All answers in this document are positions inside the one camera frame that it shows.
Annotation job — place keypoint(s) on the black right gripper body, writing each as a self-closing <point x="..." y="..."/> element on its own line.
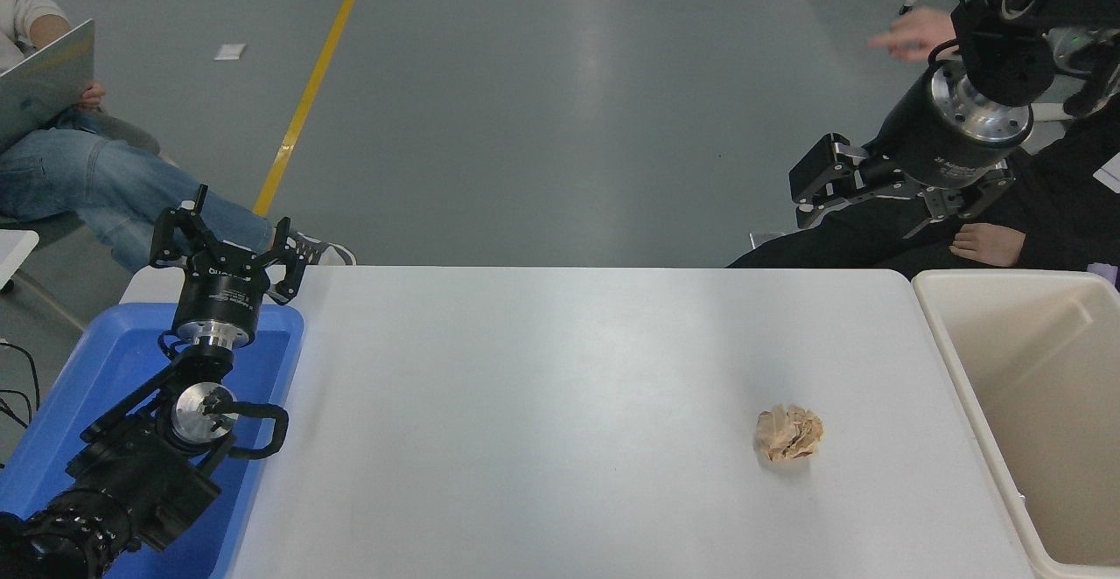
<point x="927" y="137"/>

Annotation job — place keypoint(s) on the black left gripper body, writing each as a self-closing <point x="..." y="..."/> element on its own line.
<point x="219" y="299"/>

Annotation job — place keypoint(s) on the tan paper ball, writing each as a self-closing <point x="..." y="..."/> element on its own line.
<point x="789" y="433"/>

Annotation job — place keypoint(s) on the laptop person's forearm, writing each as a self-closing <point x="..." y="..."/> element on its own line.
<point x="48" y="32"/>

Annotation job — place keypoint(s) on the person's hand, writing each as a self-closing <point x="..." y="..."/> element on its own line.
<point x="989" y="245"/>
<point x="923" y="35"/>

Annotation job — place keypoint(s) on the laptop person's hand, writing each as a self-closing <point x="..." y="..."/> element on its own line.
<point x="91" y="95"/>

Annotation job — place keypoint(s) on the person beside bin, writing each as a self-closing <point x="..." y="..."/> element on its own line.
<point x="1067" y="212"/>

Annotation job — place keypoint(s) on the grey chair seat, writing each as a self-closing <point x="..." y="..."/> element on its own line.
<point x="127" y="133"/>

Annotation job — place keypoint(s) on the seated person with laptop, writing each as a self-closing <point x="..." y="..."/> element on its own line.
<point x="79" y="177"/>

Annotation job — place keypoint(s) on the blue plastic tray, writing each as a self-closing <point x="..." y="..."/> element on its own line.
<point x="105" y="360"/>

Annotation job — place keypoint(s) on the white side table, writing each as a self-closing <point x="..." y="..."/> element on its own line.
<point x="13" y="251"/>

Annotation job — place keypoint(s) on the white paper scrap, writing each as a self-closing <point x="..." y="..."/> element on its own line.
<point x="230" y="52"/>

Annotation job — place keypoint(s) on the grey laptop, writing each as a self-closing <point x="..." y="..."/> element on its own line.
<point x="39" y="89"/>

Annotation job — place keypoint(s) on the large pale bin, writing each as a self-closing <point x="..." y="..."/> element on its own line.
<point x="1050" y="404"/>

